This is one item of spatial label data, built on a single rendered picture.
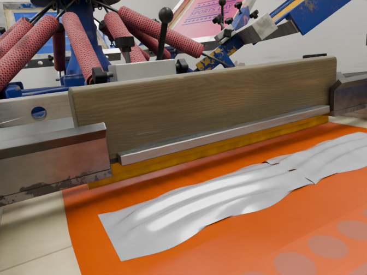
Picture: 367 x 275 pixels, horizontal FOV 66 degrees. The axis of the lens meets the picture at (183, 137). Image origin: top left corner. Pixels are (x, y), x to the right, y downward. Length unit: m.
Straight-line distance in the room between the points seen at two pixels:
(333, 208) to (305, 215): 0.02
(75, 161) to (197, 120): 0.13
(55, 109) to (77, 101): 0.22
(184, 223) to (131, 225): 0.04
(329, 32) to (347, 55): 0.25
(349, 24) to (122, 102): 2.44
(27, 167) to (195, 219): 0.14
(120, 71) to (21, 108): 0.18
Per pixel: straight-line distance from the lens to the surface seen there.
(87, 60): 0.76
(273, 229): 0.22
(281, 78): 0.38
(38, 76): 4.39
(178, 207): 0.23
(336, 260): 0.20
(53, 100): 0.49
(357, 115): 0.55
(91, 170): 0.27
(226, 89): 0.33
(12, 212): 0.31
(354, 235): 0.22
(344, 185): 0.29
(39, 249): 0.24
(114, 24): 0.92
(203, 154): 0.34
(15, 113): 0.49
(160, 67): 0.59
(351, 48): 2.61
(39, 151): 0.26
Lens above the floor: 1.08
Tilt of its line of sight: 15 degrees down
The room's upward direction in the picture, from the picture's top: 6 degrees counter-clockwise
